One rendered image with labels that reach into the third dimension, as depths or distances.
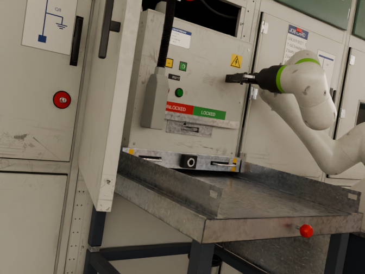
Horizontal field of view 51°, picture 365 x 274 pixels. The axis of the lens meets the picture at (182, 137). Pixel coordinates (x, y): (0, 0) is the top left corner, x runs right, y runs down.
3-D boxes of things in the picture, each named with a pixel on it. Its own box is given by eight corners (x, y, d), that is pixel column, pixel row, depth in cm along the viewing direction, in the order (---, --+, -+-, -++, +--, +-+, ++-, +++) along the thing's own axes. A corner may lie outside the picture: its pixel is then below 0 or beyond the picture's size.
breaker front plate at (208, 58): (235, 161, 158) (254, 44, 155) (129, 152, 130) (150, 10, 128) (233, 160, 159) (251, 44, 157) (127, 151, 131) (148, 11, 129)
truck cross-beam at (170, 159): (238, 172, 160) (240, 157, 159) (120, 164, 129) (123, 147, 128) (230, 169, 164) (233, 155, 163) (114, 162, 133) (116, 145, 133)
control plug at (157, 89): (163, 130, 125) (171, 76, 124) (150, 128, 122) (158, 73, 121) (151, 127, 131) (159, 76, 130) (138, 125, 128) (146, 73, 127)
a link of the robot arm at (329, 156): (329, 173, 179) (255, 85, 178) (361, 154, 171) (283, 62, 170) (329, 185, 168) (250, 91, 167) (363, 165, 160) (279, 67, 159)
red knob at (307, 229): (313, 238, 98) (315, 225, 98) (305, 238, 96) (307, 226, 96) (299, 232, 102) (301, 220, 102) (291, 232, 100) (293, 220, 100)
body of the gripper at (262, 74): (262, 87, 129) (243, 87, 137) (279, 92, 134) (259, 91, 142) (265, 65, 129) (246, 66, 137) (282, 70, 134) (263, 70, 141)
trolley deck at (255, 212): (360, 232, 119) (363, 213, 118) (201, 244, 84) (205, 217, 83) (220, 182, 174) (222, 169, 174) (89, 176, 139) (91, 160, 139)
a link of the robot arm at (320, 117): (288, 68, 151) (317, 57, 147) (297, 93, 156) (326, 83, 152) (297, 112, 120) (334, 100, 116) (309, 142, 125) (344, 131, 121)
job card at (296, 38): (302, 73, 192) (309, 31, 191) (282, 67, 184) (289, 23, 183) (301, 73, 193) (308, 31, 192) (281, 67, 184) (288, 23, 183)
